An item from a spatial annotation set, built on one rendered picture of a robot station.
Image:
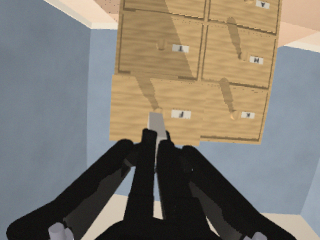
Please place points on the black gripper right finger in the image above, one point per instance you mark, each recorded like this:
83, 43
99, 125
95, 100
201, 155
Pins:
228, 211

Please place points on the small wooden chest of drawers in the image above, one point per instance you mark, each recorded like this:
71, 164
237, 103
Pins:
200, 62

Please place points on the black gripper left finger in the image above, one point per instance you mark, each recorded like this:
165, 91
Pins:
73, 212

